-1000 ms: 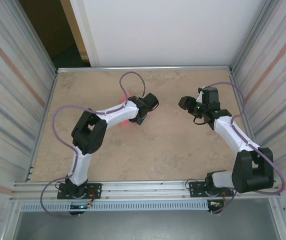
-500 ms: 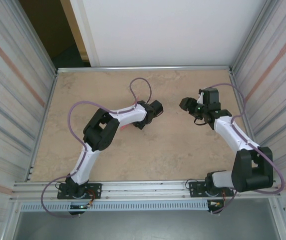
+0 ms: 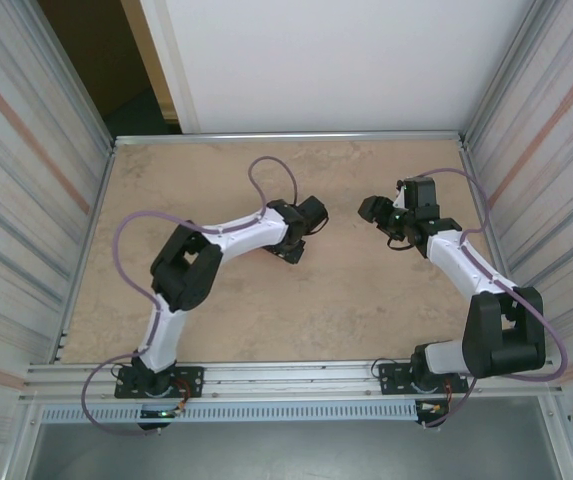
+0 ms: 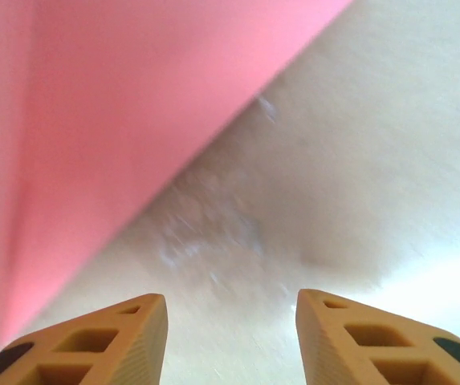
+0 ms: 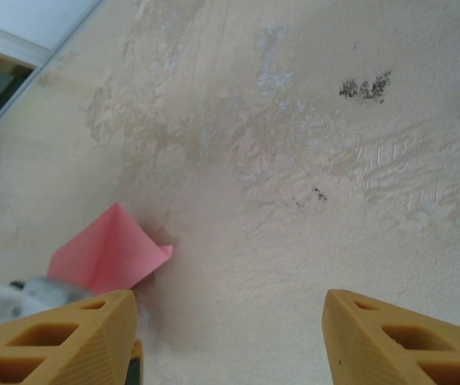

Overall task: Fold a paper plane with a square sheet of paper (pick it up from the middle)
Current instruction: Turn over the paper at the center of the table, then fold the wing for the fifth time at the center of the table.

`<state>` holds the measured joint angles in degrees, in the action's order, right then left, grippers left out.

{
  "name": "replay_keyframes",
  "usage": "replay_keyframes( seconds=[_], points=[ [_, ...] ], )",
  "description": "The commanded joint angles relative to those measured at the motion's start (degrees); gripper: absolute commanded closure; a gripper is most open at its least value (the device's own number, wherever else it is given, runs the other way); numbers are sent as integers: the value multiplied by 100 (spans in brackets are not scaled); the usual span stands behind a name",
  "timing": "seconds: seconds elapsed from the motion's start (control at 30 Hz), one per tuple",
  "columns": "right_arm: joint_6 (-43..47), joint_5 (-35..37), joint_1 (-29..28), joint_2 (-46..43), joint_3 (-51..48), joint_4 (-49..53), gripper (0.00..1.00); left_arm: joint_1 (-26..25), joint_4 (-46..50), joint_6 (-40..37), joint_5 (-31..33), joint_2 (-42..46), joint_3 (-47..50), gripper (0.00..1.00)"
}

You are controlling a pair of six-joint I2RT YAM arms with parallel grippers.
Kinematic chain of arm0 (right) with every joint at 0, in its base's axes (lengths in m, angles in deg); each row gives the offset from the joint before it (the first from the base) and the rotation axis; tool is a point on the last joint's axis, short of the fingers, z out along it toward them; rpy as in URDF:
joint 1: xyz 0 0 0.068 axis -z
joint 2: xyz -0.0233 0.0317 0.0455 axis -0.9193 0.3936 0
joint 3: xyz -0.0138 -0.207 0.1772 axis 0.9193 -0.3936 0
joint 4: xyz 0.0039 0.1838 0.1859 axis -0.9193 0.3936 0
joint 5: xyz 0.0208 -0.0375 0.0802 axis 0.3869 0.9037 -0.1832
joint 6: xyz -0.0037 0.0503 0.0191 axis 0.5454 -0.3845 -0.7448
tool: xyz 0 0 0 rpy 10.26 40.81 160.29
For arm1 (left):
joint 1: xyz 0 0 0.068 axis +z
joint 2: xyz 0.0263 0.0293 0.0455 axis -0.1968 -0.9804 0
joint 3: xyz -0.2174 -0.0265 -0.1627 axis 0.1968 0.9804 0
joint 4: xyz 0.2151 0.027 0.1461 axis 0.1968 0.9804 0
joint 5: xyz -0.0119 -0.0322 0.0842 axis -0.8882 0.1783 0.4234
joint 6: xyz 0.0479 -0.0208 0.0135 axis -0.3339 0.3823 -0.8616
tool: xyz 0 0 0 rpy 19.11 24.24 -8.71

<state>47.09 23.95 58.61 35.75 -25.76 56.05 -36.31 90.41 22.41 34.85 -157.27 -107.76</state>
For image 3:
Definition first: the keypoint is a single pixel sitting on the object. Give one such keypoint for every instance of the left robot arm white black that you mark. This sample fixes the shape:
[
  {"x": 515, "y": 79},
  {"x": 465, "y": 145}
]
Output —
[{"x": 186, "y": 270}]

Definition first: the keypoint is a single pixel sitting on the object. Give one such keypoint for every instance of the small controller board green light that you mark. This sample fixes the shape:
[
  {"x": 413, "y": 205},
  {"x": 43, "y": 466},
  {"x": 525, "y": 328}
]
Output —
[{"x": 158, "y": 413}]

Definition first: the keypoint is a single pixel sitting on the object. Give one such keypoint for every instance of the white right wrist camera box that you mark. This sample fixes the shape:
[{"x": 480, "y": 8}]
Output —
[{"x": 401, "y": 197}]

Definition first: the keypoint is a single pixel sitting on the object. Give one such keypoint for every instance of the aluminium table edge rail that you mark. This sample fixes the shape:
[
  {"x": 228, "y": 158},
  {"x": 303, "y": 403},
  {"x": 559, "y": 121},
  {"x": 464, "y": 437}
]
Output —
[{"x": 291, "y": 137}]

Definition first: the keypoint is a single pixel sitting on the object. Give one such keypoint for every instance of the wide aluminium mounting rail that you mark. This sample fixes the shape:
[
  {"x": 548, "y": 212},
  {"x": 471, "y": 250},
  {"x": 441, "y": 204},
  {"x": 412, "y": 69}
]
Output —
[{"x": 291, "y": 380}]

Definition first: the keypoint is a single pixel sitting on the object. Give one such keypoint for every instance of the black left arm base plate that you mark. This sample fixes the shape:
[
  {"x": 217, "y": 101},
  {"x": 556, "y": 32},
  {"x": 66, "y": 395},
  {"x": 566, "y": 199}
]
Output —
[{"x": 191, "y": 380}]

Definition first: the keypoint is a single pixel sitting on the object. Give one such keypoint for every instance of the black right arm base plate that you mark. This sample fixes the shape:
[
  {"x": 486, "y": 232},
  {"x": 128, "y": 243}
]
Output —
[{"x": 391, "y": 377}]

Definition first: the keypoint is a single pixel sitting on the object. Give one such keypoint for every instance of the aluminium frame post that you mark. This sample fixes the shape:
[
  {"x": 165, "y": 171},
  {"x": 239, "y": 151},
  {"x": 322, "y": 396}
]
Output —
[
  {"x": 506, "y": 75},
  {"x": 73, "y": 75}
]

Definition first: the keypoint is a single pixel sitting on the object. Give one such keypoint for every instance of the beige wooden door frame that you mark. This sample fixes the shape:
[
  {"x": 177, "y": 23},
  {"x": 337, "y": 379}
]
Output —
[{"x": 149, "y": 50}]

